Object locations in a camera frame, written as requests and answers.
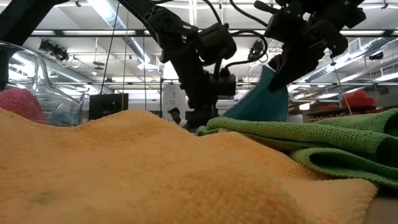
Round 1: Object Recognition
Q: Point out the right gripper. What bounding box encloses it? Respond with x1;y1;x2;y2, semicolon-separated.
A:
267;11;312;93

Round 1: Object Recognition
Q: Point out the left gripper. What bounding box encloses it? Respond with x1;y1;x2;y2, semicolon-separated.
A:
170;55;220;133

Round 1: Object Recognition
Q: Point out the clear plastic bin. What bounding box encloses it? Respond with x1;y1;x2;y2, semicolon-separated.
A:
0;42;87;127

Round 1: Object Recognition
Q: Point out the pink microfiber towel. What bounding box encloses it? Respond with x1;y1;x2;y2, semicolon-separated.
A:
0;88;50;126

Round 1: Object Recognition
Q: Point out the green microfiber towel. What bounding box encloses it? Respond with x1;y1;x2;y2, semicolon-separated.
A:
196;108;398;189

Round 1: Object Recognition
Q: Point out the orange microfiber towel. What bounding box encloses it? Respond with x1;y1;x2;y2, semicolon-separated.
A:
0;107;379;224

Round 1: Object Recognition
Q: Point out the person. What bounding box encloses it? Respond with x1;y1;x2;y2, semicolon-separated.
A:
167;107;189;130

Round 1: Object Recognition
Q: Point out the white panel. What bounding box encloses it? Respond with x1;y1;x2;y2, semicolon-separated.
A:
161;83;187;119

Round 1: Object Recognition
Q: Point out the white air vent grille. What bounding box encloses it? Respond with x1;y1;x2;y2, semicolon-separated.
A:
348;37;362;55

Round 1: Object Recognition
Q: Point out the black ceiling fixture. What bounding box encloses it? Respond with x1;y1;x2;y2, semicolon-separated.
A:
368;51;386;62

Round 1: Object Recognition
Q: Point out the black monitor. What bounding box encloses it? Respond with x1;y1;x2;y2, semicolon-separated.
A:
88;92;129;121

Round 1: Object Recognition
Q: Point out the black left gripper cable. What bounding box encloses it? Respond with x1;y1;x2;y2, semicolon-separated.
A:
201;0;269;71

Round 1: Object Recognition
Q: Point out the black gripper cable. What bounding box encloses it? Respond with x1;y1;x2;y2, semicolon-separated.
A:
201;0;269;71
229;0;271;28

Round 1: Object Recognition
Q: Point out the black hanging camera rig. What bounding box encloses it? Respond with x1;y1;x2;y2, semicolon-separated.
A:
39;39;70;62
248;39;265;62

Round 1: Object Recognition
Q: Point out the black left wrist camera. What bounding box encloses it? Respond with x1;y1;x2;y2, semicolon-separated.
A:
211;70;238;98

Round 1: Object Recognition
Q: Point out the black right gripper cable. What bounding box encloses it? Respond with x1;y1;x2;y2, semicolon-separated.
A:
229;0;271;28

